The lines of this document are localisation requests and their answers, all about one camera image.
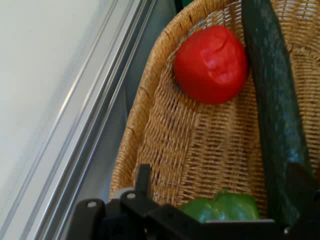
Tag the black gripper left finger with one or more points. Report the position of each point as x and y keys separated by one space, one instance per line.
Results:
x=143 y=185

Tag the woven wicker basket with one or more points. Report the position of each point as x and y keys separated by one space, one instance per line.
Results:
x=212 y=150

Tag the aluminium wall rail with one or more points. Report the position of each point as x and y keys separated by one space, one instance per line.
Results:
x=100 y=112

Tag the dark green cucumber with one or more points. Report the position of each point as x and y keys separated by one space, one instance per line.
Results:
x=272 y=100

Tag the green bell pepper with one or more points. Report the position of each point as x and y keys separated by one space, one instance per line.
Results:
x=225 y=207

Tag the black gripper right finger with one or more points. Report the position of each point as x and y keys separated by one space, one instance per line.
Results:
x=306 y=200

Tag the red tomato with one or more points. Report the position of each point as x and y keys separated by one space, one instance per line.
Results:
x=210 y=65

